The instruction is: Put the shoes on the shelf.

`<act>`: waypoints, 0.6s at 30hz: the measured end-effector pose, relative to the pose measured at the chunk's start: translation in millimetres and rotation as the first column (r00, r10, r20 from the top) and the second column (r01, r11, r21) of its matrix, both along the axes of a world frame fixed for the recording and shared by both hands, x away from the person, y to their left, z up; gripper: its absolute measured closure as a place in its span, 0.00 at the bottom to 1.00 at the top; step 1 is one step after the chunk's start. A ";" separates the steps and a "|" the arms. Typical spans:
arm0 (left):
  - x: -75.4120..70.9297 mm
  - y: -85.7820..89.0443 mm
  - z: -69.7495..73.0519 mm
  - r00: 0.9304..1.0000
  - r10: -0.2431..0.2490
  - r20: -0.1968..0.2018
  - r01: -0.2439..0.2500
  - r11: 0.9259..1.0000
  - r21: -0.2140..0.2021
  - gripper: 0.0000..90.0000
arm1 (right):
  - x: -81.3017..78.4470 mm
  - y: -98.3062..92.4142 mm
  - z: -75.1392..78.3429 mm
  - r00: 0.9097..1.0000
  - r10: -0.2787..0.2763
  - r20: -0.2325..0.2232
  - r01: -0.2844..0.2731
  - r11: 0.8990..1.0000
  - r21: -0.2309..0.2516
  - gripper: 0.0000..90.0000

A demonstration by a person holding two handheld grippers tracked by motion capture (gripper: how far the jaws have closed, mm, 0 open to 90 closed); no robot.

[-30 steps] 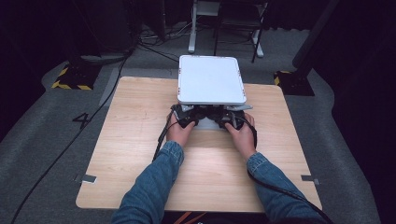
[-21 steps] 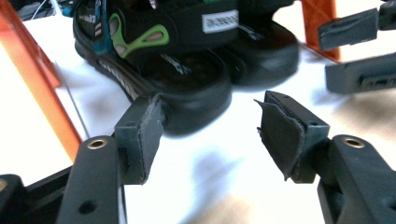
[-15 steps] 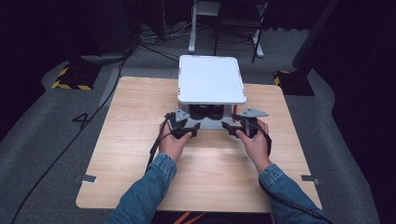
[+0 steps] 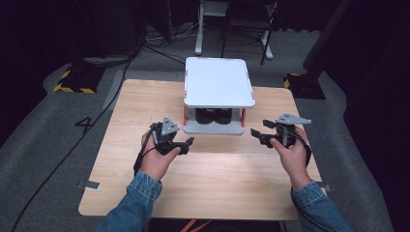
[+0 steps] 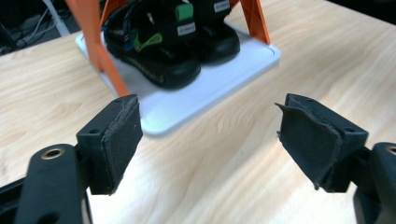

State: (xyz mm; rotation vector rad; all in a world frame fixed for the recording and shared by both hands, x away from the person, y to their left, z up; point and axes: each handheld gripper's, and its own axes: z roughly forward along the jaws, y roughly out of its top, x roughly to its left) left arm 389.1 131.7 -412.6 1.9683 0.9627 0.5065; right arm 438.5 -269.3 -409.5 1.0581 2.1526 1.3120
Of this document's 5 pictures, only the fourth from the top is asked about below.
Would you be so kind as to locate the black sport sandal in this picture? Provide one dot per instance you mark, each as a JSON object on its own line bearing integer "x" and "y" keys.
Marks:
{"x": 204, "y": 116}
{"x": 223, "y": 116}

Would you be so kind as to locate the grey floor tape piece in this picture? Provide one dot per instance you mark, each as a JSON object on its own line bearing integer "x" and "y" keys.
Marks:
{"x": 90, "y": 185}
{"x": 325, "y": 187}

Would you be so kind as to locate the black base yellow hazard stripes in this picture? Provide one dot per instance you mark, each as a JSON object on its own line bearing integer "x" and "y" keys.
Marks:
{"x": 306, "y": 87}
{"x": 79, "y": 80}

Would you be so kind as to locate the white metal stand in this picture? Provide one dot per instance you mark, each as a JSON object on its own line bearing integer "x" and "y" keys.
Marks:
{"x": 199, "y": 38}

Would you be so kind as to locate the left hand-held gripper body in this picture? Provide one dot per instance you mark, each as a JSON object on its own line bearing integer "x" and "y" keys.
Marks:
{"x": 165, "y": 138}

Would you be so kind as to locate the black metal chair frame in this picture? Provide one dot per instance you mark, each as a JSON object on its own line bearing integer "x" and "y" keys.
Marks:
{"x": 245, "y": 24}

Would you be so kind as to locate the black slanted pole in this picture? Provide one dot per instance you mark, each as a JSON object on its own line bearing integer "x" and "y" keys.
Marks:
{"x": 325, "y": 35}

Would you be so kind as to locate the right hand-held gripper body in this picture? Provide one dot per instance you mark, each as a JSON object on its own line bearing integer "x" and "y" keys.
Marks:
{"x": 286, "y": 132}

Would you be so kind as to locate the person's left hand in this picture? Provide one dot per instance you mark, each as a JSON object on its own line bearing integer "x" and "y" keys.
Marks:
{"x": 154, "y": 162}

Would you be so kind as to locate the white two-tier shoe rack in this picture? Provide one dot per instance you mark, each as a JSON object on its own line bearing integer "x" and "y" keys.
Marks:
{"x": 217, "y": 83}

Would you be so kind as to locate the person's right hand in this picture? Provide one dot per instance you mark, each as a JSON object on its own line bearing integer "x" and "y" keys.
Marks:
{"x": 293, "y": 161}

